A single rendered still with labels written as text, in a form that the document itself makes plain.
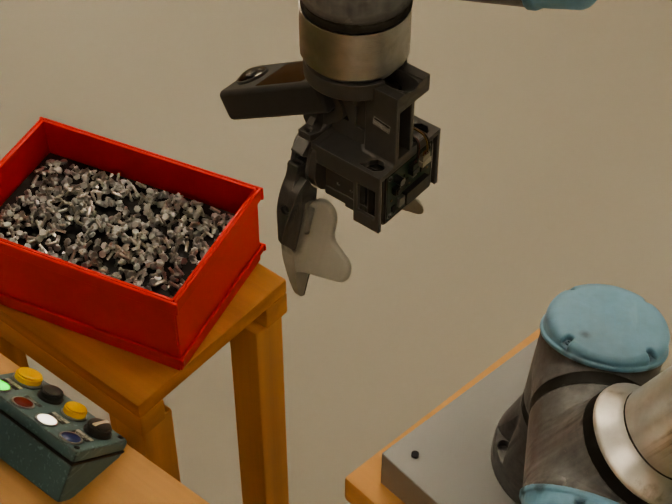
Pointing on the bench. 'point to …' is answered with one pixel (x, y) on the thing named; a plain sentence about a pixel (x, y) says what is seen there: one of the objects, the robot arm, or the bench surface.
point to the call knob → (99, 427)
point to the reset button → (75, 410)
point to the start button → (28, 376)
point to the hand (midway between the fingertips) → (331, 247)
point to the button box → (51, 442)
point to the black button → (51, 393)
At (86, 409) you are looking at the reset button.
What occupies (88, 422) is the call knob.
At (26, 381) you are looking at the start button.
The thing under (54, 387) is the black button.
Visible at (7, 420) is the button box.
